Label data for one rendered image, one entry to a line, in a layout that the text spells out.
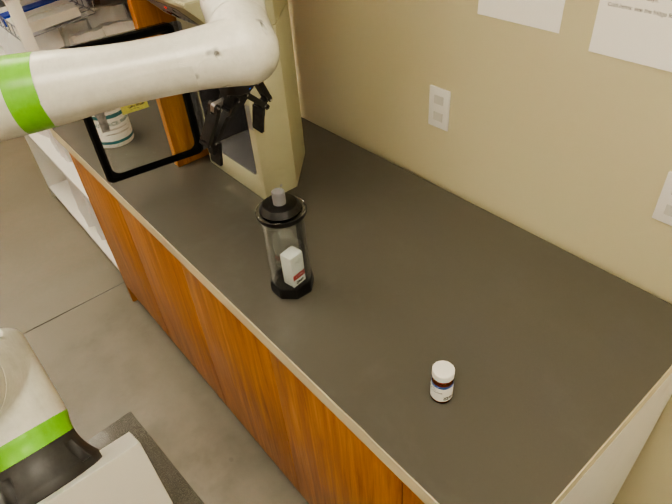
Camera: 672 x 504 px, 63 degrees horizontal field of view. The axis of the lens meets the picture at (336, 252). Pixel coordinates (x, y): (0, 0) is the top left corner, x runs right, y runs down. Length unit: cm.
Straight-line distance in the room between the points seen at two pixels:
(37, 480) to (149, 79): 59
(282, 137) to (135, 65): 72
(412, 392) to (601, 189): 63
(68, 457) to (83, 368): 176
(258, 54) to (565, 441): 83
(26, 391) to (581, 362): 97
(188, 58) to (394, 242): 74
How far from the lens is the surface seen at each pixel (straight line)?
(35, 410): 91
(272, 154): 156
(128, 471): 87
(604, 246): 144
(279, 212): 114
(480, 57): 144
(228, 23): 92
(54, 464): 91
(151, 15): 171
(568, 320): 128
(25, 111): 94
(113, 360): 263
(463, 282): 132
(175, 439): 228
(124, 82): 91
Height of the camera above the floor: 184
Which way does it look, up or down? 40 degrees down
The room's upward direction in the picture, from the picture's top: 5 degrees counter-clockwise
